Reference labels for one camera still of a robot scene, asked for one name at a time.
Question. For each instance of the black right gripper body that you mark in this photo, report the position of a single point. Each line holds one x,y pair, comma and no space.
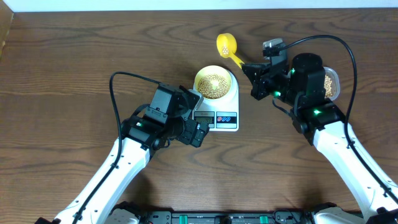
277,86

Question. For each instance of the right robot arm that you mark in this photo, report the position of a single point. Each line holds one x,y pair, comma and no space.
301,86

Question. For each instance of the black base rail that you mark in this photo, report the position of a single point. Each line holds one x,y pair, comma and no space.
236,217

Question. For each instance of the soybeans in bowl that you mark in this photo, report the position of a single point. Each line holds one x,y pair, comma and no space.
213,86

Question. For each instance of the white kitchen scale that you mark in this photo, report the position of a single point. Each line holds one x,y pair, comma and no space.
221,114

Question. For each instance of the clear plastic container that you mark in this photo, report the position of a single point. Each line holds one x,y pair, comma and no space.
336,82

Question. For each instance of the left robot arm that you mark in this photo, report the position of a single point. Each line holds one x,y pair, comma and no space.
129,155

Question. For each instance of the soybeans in container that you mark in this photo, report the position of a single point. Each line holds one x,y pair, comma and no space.
328,87

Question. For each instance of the yellow bowl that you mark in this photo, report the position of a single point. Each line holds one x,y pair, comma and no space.
212,69

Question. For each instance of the soybeans in scoop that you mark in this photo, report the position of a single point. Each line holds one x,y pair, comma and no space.
224,51

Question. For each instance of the yellow measuring scoop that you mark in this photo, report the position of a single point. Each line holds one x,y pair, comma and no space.
229,40

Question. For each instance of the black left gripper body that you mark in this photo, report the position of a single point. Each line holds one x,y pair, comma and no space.
188,130

